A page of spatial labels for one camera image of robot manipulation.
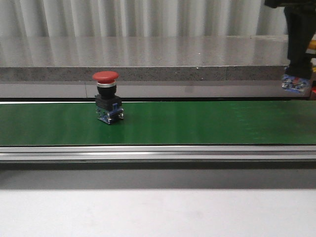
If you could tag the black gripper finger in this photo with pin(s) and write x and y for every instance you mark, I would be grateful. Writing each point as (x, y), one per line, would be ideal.
(301, 27)

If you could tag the yellow mushroom push button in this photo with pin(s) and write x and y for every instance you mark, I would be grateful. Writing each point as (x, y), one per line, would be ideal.
(295, 84)

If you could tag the grey speckled stone counter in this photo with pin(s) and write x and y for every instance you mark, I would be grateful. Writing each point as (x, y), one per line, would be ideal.
(148, 67)

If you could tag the green conveyor belt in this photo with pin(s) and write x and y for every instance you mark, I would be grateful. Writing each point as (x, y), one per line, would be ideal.
(168, 123)

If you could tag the red mushroom push button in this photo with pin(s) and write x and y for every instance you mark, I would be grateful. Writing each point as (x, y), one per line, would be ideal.
(108, 105)

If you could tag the grey pleated curtain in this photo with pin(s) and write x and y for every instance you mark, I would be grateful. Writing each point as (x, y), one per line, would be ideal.
(143, 18)

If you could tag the aluminium conveyor side rail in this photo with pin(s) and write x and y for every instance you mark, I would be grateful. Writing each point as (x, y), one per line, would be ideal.
(158, 157)

